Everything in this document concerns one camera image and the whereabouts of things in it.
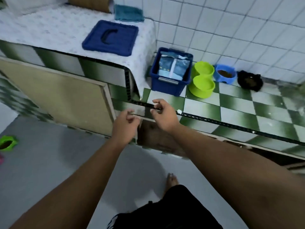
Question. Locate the person's right hand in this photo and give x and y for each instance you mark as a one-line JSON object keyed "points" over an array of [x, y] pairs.
{"points": [[166, 119]]}

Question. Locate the person's left hand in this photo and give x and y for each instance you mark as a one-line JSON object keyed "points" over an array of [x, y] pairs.
{"points": [[124, 129]]}

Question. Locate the blue lidded storage box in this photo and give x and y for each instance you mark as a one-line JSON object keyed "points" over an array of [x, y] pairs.
{"points": [[166, 89]]}

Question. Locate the yellow-green double pet bowl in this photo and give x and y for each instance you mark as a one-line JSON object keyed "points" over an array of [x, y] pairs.
{"points": [[201, 87]]}

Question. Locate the blue pet food bag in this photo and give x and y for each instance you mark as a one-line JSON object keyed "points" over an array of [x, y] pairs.
{"points": [[174, 66]]}

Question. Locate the blue cat bowl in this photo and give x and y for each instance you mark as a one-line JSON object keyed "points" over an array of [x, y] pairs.
{"points": [[227, 79]]}

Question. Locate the black cat bowl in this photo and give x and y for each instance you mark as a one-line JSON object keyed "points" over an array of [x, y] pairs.
{"points": [[250, 81]]}

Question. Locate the green cat bowl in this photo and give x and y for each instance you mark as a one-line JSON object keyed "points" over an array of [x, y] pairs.
{"points": [[13, 140]]}

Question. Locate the pink cat-ear bowl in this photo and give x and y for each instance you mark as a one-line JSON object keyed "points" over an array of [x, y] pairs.
{"points": [[1, 159]]}

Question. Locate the person's right forearm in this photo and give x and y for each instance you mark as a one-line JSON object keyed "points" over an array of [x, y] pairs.
{"points": [[238, 174]]}

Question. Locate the person's left forearm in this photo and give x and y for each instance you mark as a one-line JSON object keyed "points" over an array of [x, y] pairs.
{"points": [[71, 188]]}

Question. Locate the person's right foot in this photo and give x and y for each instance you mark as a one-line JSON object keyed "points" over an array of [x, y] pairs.
{"points": [[171, 181]]}

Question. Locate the checkered tiled counter base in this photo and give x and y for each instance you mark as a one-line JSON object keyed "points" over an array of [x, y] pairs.
{"points": [[100, 71]]}

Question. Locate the beige cupboard door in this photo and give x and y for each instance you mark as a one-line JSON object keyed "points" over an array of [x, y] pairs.
{"points": [[59, 100]]}

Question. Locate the black shorts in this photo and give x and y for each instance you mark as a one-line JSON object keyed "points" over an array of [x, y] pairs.
{"points": [[171, 209]]}

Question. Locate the teal folded towel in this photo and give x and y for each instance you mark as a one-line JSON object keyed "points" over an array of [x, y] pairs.
{"points": [[128, 13]]}

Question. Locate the white floral cloth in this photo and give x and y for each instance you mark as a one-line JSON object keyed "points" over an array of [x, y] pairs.
{"points": [[59, 28]]}

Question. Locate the brown cardboard roll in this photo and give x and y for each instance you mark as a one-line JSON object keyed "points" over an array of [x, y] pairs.
{"points": [[90, 3]]}

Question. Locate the open wooden cupboard door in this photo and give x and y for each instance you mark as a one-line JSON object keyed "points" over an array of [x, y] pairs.
{"points": [[295, 166]]}

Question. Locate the white pillow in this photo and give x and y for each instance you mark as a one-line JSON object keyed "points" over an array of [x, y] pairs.
{"points": [[35, 2]]}

